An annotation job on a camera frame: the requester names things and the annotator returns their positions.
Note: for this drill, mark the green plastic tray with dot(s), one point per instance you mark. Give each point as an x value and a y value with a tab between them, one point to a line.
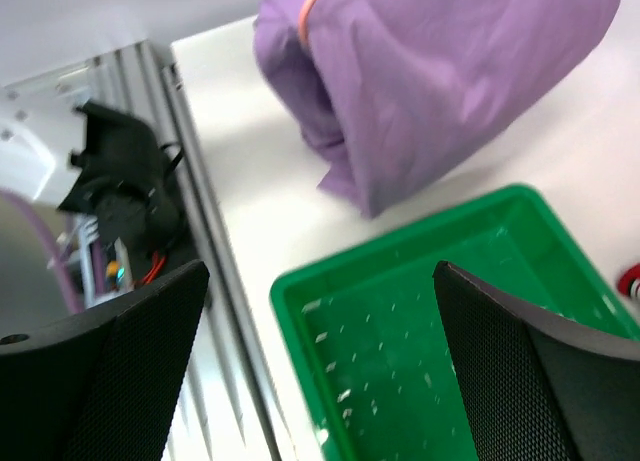
366	338

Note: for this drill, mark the aluminium front frame rail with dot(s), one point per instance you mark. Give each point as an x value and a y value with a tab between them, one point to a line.
228	408

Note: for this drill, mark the pink hanger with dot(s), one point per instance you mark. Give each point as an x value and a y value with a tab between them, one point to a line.
303	21

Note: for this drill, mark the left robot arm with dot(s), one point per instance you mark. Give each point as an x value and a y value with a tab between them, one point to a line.
72	157

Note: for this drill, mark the purple trousers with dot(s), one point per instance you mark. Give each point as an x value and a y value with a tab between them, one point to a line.
394	94

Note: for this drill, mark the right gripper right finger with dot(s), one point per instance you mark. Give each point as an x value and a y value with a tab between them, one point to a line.
536	385

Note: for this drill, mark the red trousers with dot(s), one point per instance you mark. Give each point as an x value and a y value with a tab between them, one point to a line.
628	283

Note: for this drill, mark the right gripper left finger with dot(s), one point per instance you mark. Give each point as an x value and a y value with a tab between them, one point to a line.
102	384

